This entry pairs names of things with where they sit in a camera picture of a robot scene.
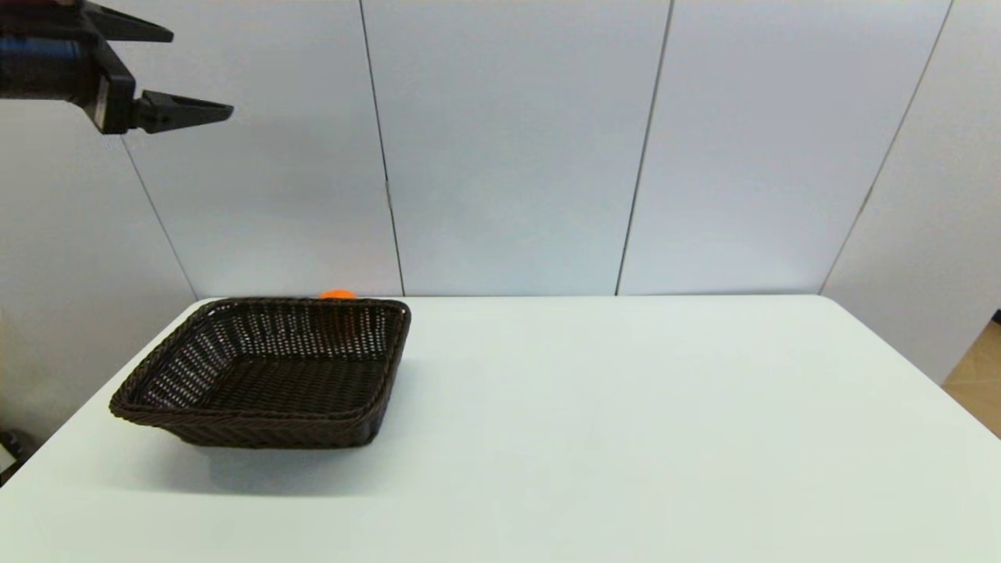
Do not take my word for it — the dark brown wicker basket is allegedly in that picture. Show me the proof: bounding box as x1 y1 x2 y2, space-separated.
109 297 413 449

